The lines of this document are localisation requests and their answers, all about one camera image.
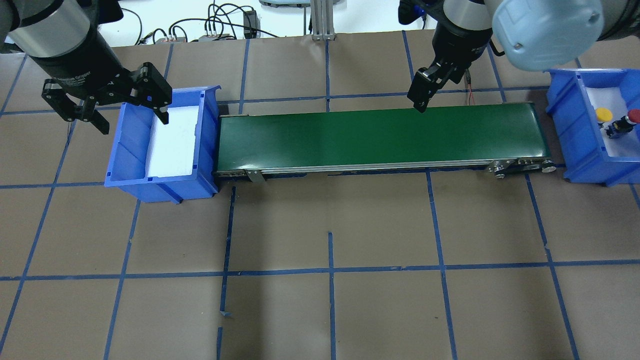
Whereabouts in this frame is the white foam pad left bin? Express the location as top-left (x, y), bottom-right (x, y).
top-left (145, 105), bottom-right (199, 178)

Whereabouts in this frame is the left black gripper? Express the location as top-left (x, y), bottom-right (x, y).
top-left (32, 30), bottom-right (173, 135)

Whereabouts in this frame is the black power adapter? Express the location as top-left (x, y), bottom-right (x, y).
top-left (243, 9), bottom-right (259, 39)

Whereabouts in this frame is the green conveyor belt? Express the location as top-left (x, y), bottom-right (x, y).
top-left (213, 102), bottom-right (556, 182)

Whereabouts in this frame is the blue bin left side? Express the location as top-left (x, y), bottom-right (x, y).
top-left (103, 84), bottom-right (222, 204)

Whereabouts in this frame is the blue bin right side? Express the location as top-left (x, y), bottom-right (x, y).
top-left (546, 68), bottom-right (640, 187)

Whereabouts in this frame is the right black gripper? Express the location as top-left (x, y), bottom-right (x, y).
top-left (398, 0), bottom-right (493, 113)

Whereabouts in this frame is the white foam pad bin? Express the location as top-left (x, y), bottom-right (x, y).
top-left (145, 105), bottom-right (199, 178)
top-left (586, 88), bottom-right (640, 158)

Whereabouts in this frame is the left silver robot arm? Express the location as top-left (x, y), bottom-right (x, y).
top-left (1, 0), bottom-right (173, 135)

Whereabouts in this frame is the yellow push button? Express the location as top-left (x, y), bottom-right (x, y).
top-left (594, 107), bottom-right (613, 128)

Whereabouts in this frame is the aluminium frame post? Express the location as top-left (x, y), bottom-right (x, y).
top-left (310, 0), bottom-right (336, 42)

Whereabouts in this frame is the white foam pad right bin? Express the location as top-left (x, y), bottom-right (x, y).
top-left (586, 88), bottom-right (640, 158)

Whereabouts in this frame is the red black conveyor cable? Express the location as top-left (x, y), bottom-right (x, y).
top-left (464, 70), bottom-right (477, 106)

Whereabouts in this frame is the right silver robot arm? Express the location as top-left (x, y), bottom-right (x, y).
top-left (398, 0), bottom-right (640, 113)

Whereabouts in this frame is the blue bin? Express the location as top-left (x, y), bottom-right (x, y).
top-left (546, 68), bottom-right (640, 187)
top-left (103, 84), bottom-right (222, 204)

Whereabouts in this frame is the red push button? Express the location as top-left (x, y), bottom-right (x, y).
top-left (605, 108), bottom-right (640, 139)

